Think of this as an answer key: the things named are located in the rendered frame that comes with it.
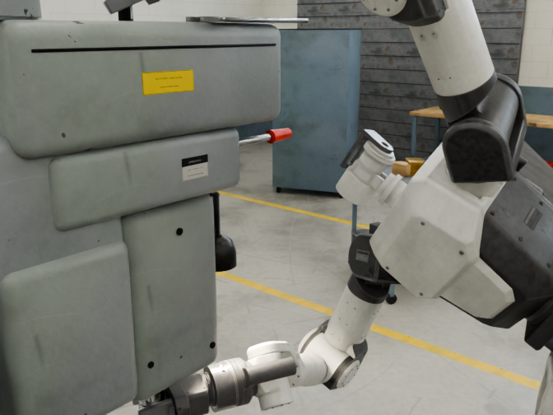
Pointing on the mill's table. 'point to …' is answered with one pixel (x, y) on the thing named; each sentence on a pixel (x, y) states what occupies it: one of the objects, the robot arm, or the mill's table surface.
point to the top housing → (132, 81)
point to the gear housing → (141, 176)
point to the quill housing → (172, 291)
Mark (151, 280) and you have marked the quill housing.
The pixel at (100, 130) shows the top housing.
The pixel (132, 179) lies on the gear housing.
